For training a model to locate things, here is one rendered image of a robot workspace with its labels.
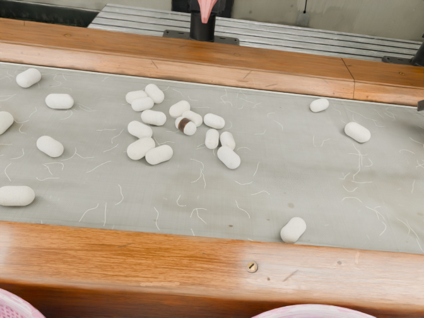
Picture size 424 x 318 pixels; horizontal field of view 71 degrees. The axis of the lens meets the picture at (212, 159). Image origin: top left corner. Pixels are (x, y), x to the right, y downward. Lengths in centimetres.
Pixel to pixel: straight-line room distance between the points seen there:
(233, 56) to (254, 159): 24
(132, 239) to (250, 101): 31
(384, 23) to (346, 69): 217
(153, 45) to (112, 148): 25
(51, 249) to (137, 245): 7
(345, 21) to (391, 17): 33
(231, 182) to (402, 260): 19
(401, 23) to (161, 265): 270
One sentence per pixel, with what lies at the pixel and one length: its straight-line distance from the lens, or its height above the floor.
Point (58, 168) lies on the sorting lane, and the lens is 39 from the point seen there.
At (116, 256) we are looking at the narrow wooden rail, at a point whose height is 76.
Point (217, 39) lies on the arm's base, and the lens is 84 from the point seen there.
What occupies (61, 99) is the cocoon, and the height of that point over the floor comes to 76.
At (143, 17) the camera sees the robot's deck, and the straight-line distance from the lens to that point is 97.
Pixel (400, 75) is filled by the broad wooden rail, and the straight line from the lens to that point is 67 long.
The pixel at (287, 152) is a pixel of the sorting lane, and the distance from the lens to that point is 42.
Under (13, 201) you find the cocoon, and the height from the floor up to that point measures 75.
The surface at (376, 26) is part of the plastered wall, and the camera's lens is 277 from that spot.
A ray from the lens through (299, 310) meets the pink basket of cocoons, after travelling 27.
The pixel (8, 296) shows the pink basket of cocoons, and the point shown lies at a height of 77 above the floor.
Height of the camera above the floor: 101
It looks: 45 degrees down
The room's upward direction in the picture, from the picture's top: 9 degrees clockwise
